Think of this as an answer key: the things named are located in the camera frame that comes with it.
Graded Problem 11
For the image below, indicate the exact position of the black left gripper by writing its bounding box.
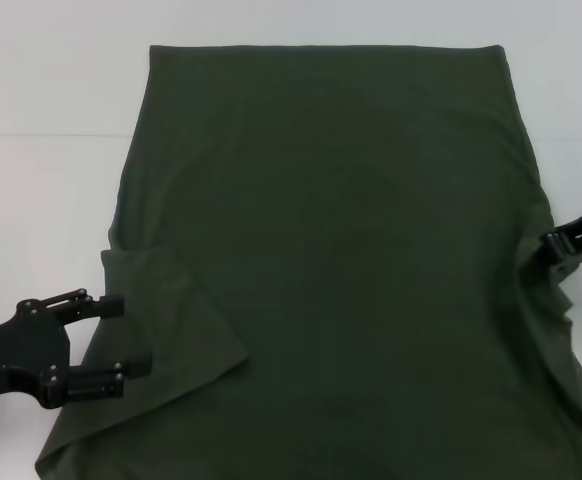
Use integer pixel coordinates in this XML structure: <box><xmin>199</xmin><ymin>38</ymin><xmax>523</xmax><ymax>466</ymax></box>
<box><xmin>0</xmin><ymin>288</ymin><xmax>154</xmax><ymax>411</ymax></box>

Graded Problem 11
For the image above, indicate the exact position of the dark green shirt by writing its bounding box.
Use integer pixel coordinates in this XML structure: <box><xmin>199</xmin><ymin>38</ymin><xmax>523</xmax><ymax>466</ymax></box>
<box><xmin>33</xmin><ymin>43</ymin><xmax>582</xmax><ymax>480</ymax></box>

